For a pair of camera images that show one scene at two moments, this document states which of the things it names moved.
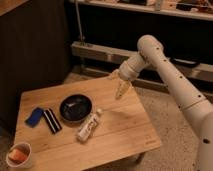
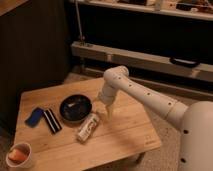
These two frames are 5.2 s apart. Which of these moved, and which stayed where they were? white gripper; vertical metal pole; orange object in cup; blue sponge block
Moved: white gripper
Stayed: vertical metal pole; blue sponge block; orange object in cup
